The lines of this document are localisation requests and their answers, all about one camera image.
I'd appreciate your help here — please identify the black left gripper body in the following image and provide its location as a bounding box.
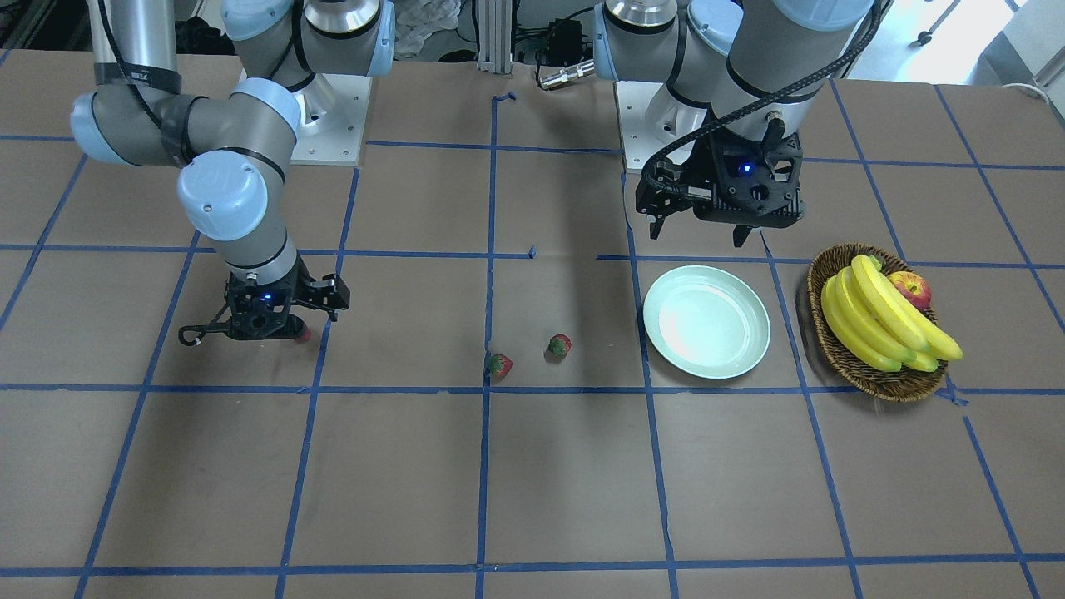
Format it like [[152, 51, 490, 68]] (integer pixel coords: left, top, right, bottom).
[[636, 125, 805, 228]]

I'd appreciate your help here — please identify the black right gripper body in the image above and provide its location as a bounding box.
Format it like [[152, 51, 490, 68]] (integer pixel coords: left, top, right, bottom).
[[225, 258, 310, 341]]

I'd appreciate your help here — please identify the strawberry with green top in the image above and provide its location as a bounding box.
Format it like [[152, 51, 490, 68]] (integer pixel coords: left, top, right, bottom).
[[487, 353, 513, 381]]

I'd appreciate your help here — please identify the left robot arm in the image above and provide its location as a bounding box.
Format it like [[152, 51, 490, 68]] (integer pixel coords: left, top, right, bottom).
[[592, 1, 886, 247]]

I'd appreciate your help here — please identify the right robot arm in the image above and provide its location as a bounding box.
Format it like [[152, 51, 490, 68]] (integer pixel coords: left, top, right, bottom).
[[70, 1, 395, 346]]

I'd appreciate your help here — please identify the light green plate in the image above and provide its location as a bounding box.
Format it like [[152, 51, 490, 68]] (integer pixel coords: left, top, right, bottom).
[[642, 265, 771, 381]]

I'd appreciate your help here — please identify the yellow banana bunch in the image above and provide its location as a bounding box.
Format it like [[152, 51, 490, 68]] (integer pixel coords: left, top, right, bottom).
[[820, 255, 963, 373]]

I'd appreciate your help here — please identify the red apple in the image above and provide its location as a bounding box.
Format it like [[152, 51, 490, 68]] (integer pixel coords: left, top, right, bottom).
[[889, 270, 932, 312]]

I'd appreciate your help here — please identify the black power adapter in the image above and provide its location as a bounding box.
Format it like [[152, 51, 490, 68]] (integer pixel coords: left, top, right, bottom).
[[543, 19, 583, 67]]

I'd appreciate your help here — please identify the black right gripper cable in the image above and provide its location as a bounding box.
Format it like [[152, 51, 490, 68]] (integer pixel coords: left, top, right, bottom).
[[178, 315, 232, 346]]

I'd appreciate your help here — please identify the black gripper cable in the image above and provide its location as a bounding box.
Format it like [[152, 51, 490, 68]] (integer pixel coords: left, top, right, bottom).
[[651, 0, 883, 180], [178, 315, 232, 346]]

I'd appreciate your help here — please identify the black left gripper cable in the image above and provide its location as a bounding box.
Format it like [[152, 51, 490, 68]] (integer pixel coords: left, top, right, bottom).
[[651, 0, 883, 180]]

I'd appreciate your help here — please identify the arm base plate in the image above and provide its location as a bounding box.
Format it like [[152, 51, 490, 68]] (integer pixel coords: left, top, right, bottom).
[[235, 70, 373, 166], [615, 81, 708, 174]]

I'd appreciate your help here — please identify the silver cable connector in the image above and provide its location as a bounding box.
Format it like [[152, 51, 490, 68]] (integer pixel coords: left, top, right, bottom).
[[535, 58, 596, 92]]

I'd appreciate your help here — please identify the aluminium frame post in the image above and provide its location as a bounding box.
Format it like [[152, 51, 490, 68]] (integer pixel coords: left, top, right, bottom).
[[474, 0, 517, 77]]

